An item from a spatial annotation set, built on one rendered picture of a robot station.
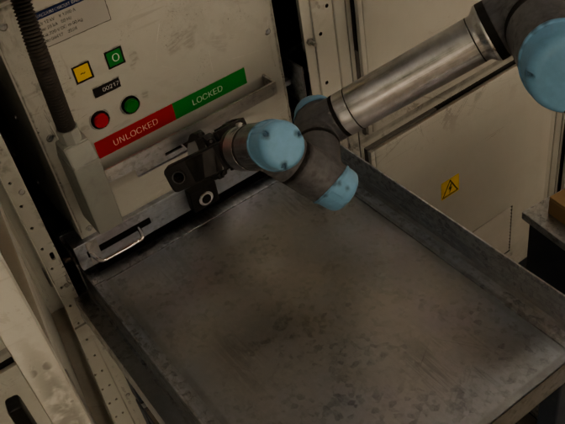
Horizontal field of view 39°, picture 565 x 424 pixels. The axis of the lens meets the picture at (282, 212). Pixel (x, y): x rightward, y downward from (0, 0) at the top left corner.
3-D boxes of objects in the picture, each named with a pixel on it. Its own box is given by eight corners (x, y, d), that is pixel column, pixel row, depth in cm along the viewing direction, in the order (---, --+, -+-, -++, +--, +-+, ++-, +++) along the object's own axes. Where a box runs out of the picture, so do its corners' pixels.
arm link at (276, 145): (297, 183, 115) (250, 155, 112) (266, 182, 125) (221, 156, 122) (319, 136, 116) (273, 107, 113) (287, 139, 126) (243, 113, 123)
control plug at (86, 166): (125, 222, 136) (94, 141, 125) (100, 236, 134) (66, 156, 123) (105, 201, 141) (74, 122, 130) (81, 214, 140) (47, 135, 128)
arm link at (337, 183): (358, 150, 129) (306, 116, 124) (364, 193, 120) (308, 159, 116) (328, 179, 133) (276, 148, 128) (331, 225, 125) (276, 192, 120)
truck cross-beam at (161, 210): (308, 143, 168) (305, 120, 164) (82, 272, 149) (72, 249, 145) (295, 133, 171) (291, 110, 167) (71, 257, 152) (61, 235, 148)
